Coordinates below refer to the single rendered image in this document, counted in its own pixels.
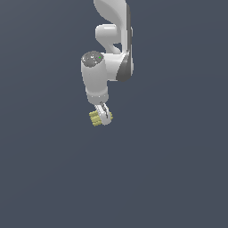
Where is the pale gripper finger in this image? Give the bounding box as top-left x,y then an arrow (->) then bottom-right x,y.
94,102 -> 111,126

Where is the yellow ridged block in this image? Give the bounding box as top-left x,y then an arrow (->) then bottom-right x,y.
88,110 -> 114,127

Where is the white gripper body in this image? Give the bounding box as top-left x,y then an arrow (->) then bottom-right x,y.
85,90 -> 110,105

